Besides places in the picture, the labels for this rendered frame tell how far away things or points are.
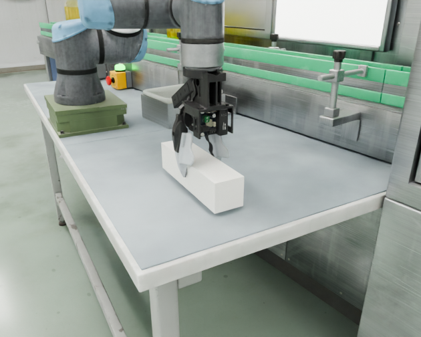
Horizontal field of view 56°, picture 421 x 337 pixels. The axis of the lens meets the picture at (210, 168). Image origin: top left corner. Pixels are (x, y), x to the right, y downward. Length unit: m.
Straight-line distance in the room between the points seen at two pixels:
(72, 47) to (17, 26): 6.14
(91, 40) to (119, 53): 0.09
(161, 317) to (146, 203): 0.21
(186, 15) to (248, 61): 0.66
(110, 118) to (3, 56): 6.16
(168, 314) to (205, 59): 0.44
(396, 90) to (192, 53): 0.52
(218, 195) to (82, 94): 0.65
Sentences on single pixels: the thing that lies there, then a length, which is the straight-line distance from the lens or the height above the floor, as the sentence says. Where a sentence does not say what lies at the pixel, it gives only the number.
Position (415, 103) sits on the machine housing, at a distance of 0.79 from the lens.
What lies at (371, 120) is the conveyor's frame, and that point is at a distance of 1.03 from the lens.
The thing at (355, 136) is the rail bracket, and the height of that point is 0.80.
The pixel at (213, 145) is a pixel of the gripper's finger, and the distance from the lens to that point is 0.79.
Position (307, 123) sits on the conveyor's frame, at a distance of 1.15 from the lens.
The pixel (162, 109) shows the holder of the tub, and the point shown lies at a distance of 1.22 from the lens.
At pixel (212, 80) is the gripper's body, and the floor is 0.99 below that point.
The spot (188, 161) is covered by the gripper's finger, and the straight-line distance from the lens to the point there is 0.74.
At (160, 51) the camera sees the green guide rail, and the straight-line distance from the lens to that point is 1.59.
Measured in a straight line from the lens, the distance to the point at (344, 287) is 1.57.
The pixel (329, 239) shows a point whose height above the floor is 0.31.
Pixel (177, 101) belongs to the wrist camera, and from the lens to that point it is 0.80.
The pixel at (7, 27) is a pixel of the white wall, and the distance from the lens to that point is 7.31.
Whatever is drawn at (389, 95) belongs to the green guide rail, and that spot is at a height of 0.91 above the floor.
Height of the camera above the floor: 1.12
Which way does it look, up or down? 23 degrees down
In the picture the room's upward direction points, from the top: straight up
